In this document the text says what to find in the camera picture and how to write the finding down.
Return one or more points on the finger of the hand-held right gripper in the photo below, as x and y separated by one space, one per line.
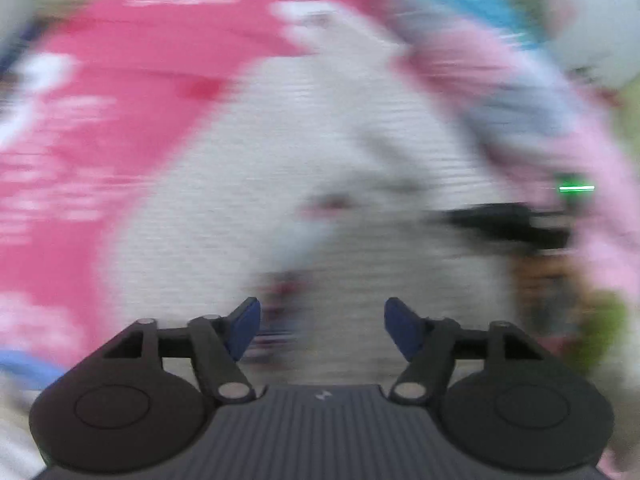
490 220

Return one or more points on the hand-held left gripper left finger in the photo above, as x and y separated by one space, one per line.
245 327

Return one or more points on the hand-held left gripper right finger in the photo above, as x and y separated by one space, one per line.
402 327

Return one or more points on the beige white checked garment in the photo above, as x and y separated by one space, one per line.
325 170

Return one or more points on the green cloth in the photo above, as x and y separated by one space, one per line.
602 330

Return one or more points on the pink grey floral quilt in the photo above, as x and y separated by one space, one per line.
500 75

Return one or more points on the blue cloth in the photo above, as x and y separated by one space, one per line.
25 367

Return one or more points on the white bags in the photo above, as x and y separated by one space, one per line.
15 425

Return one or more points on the pink floral blanket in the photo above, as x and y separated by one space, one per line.
115 110

